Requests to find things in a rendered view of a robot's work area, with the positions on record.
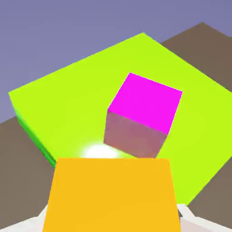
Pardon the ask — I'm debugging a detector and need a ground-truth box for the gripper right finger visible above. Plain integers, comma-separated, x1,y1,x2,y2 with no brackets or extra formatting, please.
176,203,232,232

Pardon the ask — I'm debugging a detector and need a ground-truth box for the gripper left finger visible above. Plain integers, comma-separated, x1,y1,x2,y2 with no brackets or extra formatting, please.
0,203,49,232

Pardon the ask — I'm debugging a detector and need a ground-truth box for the small orange cube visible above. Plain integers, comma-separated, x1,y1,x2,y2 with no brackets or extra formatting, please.
42,157,182,232

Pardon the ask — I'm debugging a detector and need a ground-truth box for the small magenta cube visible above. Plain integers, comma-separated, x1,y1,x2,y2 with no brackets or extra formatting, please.
103,72,183,160

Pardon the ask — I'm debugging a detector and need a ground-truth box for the large lime green box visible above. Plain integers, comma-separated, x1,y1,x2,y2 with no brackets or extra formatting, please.
8,32,232,207

